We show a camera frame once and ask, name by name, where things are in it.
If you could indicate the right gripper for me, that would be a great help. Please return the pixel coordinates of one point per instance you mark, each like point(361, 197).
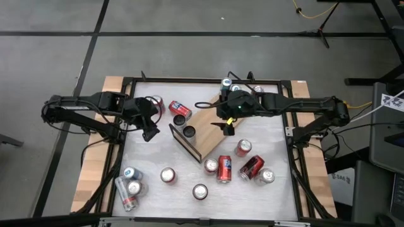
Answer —
point(243, 104)

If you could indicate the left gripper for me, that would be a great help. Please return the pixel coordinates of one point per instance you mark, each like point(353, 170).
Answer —
point(140, 110)

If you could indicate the black-topped soda can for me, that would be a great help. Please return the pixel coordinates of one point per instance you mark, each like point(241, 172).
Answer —
point(179, 121)
point(189, 131)

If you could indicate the blue slim energy drink can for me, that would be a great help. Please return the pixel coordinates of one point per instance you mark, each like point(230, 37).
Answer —
point(131, 173)
point(235, 88)
point(226, 83)

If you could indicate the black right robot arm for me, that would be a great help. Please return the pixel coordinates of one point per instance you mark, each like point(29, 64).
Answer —
point(303, 102)

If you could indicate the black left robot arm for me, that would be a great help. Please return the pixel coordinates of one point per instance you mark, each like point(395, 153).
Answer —
point(94, 101)

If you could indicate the wooden tray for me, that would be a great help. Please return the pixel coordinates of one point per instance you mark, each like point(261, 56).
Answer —
point(208, 132)

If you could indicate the white table cover sheet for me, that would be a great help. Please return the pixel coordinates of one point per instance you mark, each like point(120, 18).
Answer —
point(151, 157)

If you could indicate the red black Coca-Cola can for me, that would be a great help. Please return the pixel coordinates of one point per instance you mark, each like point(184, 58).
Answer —
point(251, 167)
point(200, 191)

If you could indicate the silver soda can red print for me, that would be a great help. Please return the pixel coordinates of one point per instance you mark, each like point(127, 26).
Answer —
point(265, 176)

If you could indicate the silver soda can red band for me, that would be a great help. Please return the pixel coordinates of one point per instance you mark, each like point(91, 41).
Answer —
point(125, 198)

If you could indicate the white printed box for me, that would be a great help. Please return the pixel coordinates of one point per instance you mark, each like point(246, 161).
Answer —
point(341, 189)

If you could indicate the black tripod stand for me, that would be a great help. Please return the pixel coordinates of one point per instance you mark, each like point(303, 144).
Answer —
point(320, 31)

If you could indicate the black horizontal beam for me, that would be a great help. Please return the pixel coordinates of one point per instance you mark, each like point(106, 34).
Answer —
point(47, 221)

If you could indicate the black furniture foot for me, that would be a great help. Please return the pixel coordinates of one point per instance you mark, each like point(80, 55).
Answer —
point(9, 140)

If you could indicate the dark grey cabinet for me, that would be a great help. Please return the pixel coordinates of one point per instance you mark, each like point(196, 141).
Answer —
point(369, 195)

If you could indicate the white paper tag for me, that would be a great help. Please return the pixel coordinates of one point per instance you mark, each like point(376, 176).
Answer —
point(391, 102)

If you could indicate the thin black metal frame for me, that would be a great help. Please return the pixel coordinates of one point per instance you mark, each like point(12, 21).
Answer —
point(143, 75)

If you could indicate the black aluminium table frame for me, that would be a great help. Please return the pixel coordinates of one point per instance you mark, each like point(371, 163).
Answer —
point(189, 80)

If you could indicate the aluminium front rail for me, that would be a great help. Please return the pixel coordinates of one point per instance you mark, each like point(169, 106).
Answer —
point(126, 221)

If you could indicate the black desk frame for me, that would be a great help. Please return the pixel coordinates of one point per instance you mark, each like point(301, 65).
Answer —
point(363, 81)

